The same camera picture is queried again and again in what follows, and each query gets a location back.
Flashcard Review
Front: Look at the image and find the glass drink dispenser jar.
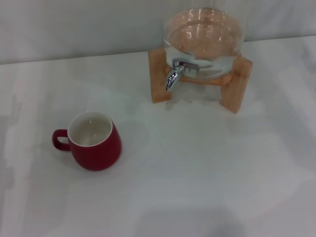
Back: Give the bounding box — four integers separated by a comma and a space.
162, 0, 245, 81

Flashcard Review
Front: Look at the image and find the wooden dispenser stand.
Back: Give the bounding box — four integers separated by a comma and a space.
148, 47, 253, 114

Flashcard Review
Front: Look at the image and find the red ceramic cup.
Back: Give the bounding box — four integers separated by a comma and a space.
51, 111, 122, 171

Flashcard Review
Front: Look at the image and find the chrome dispenser faucet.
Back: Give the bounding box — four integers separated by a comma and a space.
165, 57, 199, 91

